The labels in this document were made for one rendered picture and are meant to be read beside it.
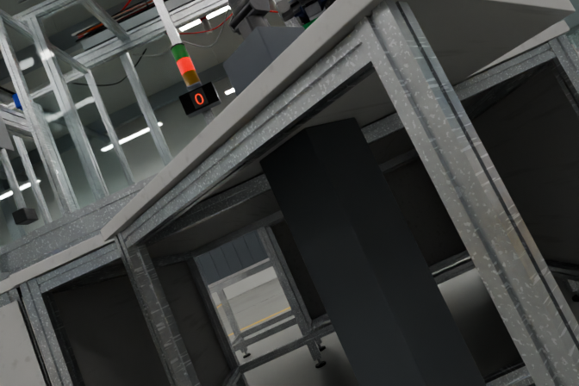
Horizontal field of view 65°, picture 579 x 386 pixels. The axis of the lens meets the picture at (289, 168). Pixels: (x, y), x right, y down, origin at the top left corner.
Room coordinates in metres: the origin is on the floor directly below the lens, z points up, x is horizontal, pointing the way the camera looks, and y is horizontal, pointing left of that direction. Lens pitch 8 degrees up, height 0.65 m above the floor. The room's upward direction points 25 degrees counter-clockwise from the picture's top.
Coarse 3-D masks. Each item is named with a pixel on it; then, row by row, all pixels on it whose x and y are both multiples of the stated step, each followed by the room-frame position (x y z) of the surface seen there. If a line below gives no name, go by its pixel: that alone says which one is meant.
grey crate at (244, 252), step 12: (240, 240) 3.21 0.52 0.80; (252, 240) 3.21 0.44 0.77; (216, 252) 3.22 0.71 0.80; (228, 252) 3.22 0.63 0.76; (240, 252) 3.22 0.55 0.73; (252, 252) 3.21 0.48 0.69; (264, 252) 3.21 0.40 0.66; (204, 264) 3.22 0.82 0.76; (216, 264) 3.22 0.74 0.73; (228, 264) 3.22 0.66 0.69; (240, 264) 3.21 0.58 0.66; (252, 264) 3.21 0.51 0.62; (204, 276) 3.21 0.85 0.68; (216, 276) 3.22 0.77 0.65
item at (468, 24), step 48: (336, 0) 0.46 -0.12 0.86; (432, 0) 0.50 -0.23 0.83; (480, 0) 0.58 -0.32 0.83; (528, 0) 0.71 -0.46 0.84; (288, 48) 0.52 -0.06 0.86; (432, 48) 0.70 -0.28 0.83; (480, 48) 0.85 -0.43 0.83; (240, 96) 0.60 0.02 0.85; (384, 96) 0.89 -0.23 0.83; (192, 144) 0.71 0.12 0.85; (144, 192) 0.86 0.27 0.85
